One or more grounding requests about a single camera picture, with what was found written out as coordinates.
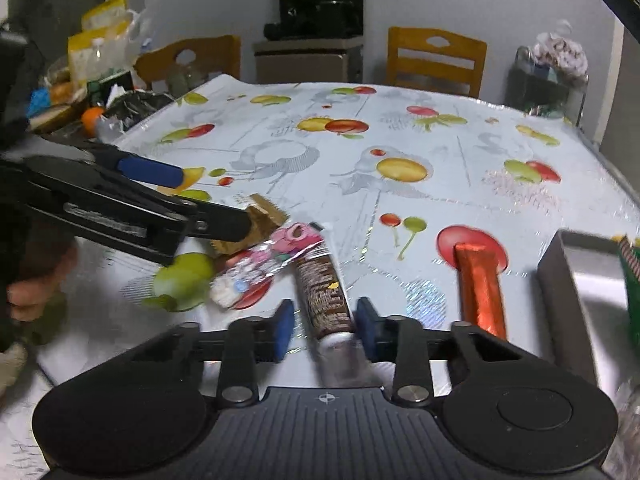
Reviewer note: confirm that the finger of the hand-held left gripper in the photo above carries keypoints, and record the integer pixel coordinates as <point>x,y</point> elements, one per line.
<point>220,222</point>
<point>150,172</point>

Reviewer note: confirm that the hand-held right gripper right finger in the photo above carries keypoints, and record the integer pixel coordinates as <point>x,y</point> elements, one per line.
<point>365,330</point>

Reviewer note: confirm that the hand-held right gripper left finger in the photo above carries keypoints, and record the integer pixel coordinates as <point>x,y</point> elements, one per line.
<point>284,330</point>

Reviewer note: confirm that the gold foil candy packet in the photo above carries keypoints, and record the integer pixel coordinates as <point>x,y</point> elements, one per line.
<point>265,215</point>

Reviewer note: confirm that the dark brown tube snack packet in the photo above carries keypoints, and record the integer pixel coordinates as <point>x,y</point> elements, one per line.
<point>320,290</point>

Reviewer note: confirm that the pink candy packet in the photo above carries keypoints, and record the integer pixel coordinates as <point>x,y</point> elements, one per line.
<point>270,260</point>

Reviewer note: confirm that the red-orange stick packet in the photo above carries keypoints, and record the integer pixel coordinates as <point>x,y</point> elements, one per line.
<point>480,290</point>

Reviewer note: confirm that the grey cardboard box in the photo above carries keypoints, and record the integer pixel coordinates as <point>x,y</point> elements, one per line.
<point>590,280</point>

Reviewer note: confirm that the green snack bag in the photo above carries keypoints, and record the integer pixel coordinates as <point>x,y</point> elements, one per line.
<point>631,270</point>

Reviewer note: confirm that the person's left hand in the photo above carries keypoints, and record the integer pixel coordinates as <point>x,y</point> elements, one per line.
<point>42,285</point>

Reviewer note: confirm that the crumpled silver foil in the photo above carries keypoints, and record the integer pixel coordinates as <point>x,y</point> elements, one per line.
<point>110,129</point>

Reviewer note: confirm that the black plastic bag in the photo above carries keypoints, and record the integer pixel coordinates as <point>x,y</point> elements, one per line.
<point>142,107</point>

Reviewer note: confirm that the orange fruit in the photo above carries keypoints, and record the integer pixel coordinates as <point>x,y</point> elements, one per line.
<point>93,121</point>

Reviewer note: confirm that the dark green carton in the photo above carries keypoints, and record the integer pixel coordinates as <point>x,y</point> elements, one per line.
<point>107,89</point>

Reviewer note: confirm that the yellow food bag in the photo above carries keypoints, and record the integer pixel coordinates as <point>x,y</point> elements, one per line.
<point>97,55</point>
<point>105,10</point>

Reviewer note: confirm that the blue sponge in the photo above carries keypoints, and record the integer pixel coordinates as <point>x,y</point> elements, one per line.
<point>40,101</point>

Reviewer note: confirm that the wooden chair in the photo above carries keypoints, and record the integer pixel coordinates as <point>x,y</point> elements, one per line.
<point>220,57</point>
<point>415,50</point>

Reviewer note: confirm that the fruit print tablecloth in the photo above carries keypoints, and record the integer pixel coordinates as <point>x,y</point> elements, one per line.
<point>350,160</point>

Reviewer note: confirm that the grey cabinet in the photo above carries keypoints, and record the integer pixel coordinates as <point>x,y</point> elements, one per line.
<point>305,65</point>

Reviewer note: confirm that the black water dispenser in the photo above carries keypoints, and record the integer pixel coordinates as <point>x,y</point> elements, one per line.
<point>320,10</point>

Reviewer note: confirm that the green foil packets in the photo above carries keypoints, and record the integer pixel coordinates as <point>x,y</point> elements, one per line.
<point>547,108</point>

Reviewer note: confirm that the white plastic bag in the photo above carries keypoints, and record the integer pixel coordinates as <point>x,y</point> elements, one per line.
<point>560,55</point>

